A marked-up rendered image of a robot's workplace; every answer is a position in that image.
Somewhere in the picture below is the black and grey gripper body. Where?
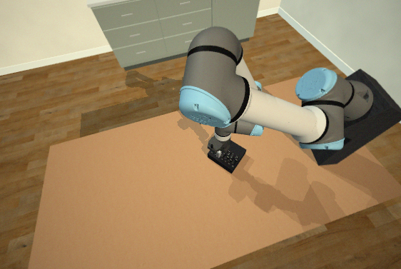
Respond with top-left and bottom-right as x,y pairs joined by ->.
208,129 -> 231,153

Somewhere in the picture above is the black lighting desk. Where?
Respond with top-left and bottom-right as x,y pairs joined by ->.
208,140 -> 246,174

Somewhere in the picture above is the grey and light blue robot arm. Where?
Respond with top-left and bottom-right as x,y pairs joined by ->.
179,26 -> 373,150

